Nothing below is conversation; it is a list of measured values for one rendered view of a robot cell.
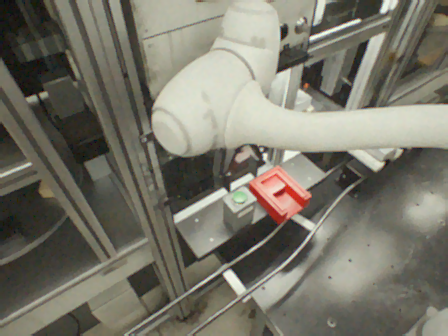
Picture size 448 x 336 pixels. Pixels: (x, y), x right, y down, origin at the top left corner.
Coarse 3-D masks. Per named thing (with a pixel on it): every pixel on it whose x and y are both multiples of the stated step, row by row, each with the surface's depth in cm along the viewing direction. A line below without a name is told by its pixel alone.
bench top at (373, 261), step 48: (336, 192) 132; (384, 192) 132; (432, 192) 132; (240, 240) 117; (288, 240) 117; (336, 240) 117; (384, 240) 117; (432, 240) 117; (288, 288) 105; (336, 288) 105; (384, 288) 105; (432, 288) 105
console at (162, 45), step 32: (128, 0) 50; (160, 0) 48; (192, 0) 51; (224, 0) 55; (288, 0) 64; (128, 32) 57; (160, 32) 52; (192, 32) 55; (288, 32) 69; (160, 64) 56
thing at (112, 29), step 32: (96, 0) 44; (416, 32) 109; (128, 64) 53; (320, 64) 135; (128, 96) 58; (384, 96) 129; (128, 128) 62; (320, 160) 176; (160, 192) 81; (160, 224) 91; (192, 256) 156
